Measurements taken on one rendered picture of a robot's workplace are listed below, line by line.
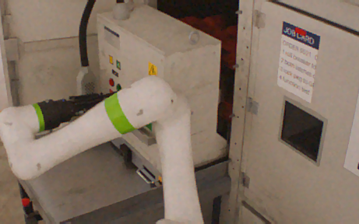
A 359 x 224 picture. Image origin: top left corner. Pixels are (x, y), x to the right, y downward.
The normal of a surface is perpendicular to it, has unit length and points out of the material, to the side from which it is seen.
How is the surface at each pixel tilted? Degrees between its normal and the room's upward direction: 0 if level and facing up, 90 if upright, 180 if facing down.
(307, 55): 90
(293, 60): 90
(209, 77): 90
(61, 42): 90
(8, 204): 0
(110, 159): 0
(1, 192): 0
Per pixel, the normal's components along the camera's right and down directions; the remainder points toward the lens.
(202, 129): 0.48, 0.41
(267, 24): -0.87, 0.25
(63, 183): -0.03, -0.88
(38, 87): 0.22, 0.47
